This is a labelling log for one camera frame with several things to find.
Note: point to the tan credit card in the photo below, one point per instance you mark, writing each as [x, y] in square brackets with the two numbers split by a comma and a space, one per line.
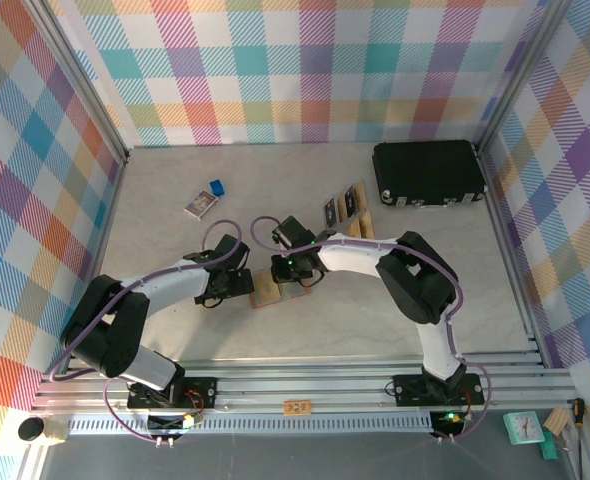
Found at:
[342, 207]
[361, 195]
[267, 289]
[356, 228]
[368, 223]

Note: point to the brown leather card holder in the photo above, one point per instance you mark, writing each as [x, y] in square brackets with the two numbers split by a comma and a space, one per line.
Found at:
[295, 291]

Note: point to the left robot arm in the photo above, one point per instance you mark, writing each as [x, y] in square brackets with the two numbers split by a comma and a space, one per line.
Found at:
[175, 285]

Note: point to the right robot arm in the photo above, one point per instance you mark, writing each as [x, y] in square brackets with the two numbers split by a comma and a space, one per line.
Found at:
[350, 256]

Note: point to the black credit card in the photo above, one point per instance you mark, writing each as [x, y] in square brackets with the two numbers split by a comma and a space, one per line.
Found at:
[351, 199]
[330, 212]

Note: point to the playing card deck box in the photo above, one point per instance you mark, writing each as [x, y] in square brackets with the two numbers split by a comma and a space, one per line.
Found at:
[201, 204]

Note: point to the small blue box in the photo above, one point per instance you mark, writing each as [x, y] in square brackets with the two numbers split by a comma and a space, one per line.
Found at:
[217, 186]

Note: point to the small wooden tag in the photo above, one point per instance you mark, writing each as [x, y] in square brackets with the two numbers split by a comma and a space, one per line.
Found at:
[296, 407]

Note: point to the black hard case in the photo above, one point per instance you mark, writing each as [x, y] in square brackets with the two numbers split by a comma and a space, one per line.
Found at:
[425, 170]

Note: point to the small black controller board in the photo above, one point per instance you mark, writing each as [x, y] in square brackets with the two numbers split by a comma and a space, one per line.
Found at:
[447, 422]
[167, 422]

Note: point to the teal alarm clock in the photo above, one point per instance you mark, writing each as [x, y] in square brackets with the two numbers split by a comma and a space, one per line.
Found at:
[524, 428]

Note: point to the small wooden block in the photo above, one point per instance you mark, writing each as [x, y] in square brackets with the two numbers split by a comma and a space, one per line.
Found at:
[558, 420]

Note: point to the black yellow screwdriver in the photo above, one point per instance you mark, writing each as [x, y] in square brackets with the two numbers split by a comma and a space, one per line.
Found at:
[578, 410]

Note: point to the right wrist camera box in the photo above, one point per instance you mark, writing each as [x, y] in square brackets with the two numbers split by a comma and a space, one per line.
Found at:
[277, 235]

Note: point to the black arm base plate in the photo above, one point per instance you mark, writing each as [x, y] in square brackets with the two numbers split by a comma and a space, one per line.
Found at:
[200, 390]
[410, 390]

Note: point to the aluminium rail platform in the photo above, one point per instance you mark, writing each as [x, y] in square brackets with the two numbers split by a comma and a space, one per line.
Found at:
[325, 380]

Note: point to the aluminium side rail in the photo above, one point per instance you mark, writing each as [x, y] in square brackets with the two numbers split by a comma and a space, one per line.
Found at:
[510, 250]

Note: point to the aluminium frame post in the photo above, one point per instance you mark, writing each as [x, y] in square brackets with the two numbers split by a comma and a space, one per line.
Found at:
[519, 75]
[82, 82]

